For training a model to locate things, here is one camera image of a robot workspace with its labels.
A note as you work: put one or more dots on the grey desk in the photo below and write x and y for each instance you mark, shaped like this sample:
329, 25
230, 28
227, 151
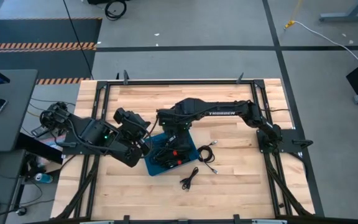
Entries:
14, 118

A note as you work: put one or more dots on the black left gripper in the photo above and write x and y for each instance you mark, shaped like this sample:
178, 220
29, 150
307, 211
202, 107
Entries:
130, 123

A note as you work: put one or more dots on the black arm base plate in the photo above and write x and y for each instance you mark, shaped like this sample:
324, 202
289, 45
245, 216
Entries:
291, 141
73, 149

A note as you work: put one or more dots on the black frame clamp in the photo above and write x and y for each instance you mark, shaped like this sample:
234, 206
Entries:
126, 218
239, 77
125, 77
236, 217

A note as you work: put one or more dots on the grey metal table legs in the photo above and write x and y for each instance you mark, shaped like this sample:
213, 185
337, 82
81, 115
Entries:
346, 17

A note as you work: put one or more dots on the black mat with hazard stripes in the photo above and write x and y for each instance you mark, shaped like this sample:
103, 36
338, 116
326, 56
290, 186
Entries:
42, 62

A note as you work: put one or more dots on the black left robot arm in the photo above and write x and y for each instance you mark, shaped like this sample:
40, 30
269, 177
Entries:
95, 133

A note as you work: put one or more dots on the black equipment case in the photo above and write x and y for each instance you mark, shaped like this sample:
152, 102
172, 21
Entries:
104, 1

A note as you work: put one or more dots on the blue plastic tray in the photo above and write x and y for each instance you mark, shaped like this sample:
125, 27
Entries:
154, 166

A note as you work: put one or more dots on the black aluminium frame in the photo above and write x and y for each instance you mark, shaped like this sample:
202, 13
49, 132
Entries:
182, 82

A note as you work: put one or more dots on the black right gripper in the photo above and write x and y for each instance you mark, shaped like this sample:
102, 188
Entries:
179, 137

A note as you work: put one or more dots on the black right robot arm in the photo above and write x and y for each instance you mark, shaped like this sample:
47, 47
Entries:
222, 110

